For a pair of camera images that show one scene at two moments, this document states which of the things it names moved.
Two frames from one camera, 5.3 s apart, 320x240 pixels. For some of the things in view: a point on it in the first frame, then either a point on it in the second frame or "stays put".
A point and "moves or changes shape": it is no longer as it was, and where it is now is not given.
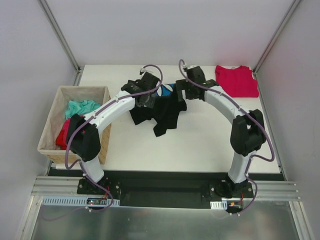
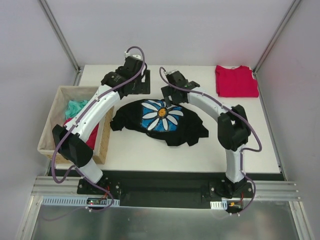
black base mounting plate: (164, 189) stays put
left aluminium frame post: (62, 39) stays put
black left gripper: (146, 100) -> (141, 81)
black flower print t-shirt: (165, 112) moves or changes shape
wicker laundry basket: (48, 146) stays put
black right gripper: (180, 89) -> (169, 92)
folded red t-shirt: (238, 82) stays put
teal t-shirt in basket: (80, 107) stays put
